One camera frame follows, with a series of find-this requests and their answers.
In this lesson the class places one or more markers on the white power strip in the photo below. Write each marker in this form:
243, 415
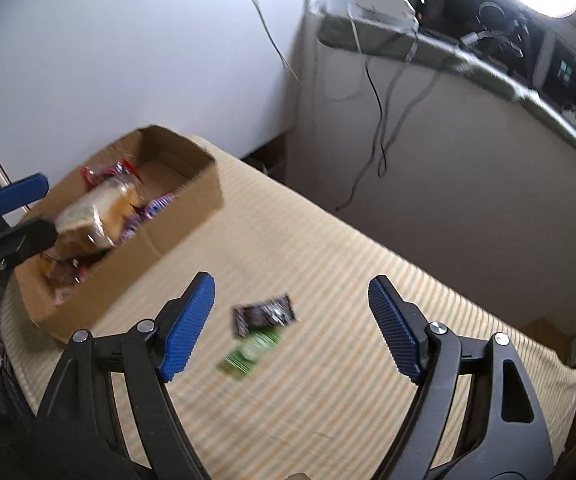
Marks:
382, 4

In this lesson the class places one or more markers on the brown chocolate bar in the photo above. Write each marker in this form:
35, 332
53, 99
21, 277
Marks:
130, 230
157, 205

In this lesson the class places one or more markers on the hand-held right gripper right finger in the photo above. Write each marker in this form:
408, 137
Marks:
392, 330

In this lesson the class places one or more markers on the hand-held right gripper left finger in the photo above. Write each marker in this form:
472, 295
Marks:
190, 330

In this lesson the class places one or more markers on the brown cardboard piece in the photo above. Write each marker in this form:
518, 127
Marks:
545, 335

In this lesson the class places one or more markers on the cardboard box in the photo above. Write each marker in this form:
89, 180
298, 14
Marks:
168, 240

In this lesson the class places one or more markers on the red-wrapped dark snack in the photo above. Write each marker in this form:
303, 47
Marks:
100, 174

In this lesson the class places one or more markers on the clear bread packet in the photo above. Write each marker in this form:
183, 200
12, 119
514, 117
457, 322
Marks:
93, 215

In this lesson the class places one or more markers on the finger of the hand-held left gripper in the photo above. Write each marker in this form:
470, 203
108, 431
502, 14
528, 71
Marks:
18, 194
28, 237

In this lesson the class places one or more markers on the grey window ledge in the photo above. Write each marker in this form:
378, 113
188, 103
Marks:
467, 62

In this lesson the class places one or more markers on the dark brown snack wrapper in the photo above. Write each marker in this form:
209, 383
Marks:
263, 312

